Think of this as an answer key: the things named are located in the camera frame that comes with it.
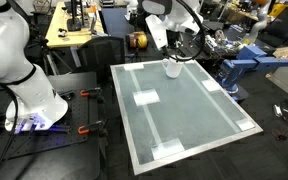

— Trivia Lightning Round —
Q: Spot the white ceramic mug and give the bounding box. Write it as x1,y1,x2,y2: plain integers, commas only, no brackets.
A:
162,58,183,78

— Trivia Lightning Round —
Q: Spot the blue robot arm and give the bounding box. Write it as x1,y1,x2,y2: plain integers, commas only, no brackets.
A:
215,46,288,101

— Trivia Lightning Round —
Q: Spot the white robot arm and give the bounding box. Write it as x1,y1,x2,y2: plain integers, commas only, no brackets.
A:
0,0,203,132

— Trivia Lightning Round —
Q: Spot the glass table top panel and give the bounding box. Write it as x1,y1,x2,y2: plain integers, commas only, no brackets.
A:
111,60,262,175

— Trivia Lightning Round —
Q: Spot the lower orange black clamp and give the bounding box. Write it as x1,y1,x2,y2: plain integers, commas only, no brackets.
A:
78,121,108,137

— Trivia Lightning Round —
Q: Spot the orange black clamp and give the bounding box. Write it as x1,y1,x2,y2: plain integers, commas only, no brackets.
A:
78,121,108,137
80,87,104,103

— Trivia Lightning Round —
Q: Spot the black office chair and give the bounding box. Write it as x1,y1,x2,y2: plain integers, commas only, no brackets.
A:
76,36,125,83

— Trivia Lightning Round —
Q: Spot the upper orange black clamp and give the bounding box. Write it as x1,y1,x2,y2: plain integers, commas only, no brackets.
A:
80,87,104,103

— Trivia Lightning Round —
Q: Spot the wooden desk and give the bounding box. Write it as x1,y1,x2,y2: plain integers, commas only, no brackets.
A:
45,1,105,49

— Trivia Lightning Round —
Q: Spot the yellow cable reel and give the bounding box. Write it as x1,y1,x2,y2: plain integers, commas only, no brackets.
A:
128,31,148,49

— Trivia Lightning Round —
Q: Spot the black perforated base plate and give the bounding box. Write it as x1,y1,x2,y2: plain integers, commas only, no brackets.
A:
0,72,97,158

